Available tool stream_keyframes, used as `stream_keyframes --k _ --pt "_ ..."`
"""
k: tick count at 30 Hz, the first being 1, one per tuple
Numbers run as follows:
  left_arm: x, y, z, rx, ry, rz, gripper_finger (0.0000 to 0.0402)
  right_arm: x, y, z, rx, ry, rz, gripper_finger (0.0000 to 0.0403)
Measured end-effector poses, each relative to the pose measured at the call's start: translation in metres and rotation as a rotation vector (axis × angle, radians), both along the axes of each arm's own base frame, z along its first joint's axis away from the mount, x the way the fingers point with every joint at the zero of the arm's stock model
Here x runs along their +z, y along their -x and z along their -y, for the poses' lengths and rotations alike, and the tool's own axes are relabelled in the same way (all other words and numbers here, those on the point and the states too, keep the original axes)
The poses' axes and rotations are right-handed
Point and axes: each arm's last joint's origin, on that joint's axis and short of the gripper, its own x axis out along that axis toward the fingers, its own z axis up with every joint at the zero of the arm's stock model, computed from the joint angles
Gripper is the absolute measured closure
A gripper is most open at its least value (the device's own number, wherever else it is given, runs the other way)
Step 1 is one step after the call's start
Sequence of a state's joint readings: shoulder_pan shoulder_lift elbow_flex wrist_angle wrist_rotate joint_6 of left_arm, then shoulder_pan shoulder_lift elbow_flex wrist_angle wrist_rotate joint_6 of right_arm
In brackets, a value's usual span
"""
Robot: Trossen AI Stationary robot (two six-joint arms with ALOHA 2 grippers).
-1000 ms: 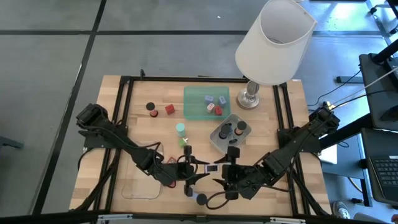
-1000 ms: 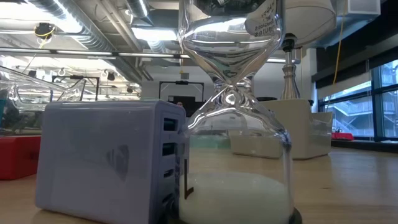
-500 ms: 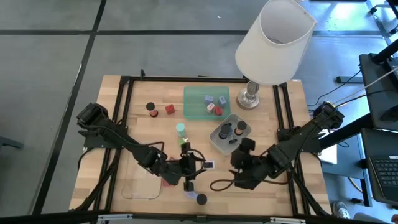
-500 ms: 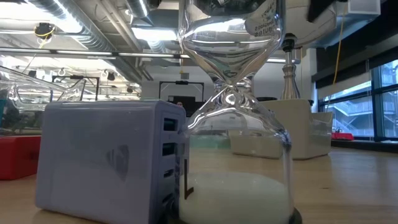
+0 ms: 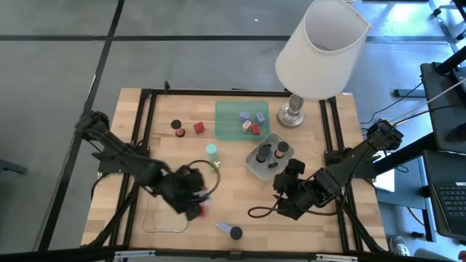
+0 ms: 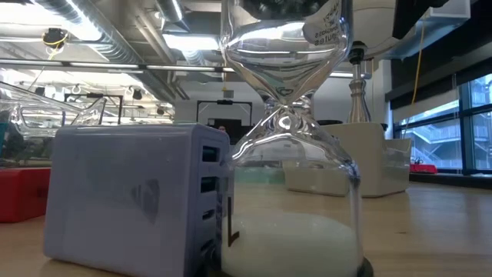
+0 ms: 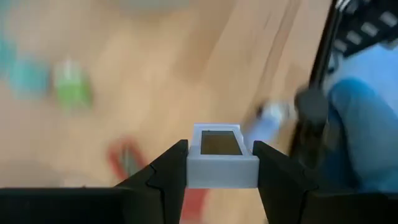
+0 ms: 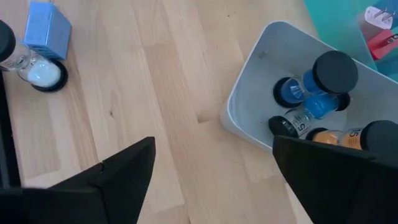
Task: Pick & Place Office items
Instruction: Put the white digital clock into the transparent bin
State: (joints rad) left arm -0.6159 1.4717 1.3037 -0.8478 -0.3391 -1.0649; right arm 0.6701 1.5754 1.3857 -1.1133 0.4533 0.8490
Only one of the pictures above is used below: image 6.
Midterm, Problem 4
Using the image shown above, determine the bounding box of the white ceiling box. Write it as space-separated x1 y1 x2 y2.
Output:
421 2 472 22

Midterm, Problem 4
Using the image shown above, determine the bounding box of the black table frame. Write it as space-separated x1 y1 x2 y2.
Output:
407 172 492 190

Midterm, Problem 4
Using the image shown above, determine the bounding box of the yellow hanging cable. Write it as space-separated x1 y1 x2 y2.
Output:
401 21 428 138

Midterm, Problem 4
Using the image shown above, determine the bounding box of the clear plastic tray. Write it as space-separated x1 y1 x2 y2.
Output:
0 79 109 169

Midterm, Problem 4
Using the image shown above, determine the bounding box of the green translucent plastic tray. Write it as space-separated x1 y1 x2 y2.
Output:
232 165 288 185

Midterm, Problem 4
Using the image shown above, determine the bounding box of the large hourglass white sand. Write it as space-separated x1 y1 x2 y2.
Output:
219 0 374 277

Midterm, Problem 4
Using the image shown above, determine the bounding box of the white shade table lamp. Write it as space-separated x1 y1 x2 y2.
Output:
345 0 399 125

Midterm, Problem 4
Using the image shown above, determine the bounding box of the large red wall charger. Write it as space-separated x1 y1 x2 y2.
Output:
0 166 52 224

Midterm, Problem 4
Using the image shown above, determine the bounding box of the black workstation frame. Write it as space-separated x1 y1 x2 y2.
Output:
195 98 254 128

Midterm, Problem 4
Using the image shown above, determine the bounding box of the red toolbox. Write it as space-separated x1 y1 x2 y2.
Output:
409 162 439 175

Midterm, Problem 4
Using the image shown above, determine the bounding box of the black ceiling device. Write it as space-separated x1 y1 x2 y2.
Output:
41 26 71 61

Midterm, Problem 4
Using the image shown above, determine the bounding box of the lavender wall charger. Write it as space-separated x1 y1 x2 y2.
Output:
42 123 234 277

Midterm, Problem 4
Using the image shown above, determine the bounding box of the black monitor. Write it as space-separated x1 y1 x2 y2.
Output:
208 118 243 145

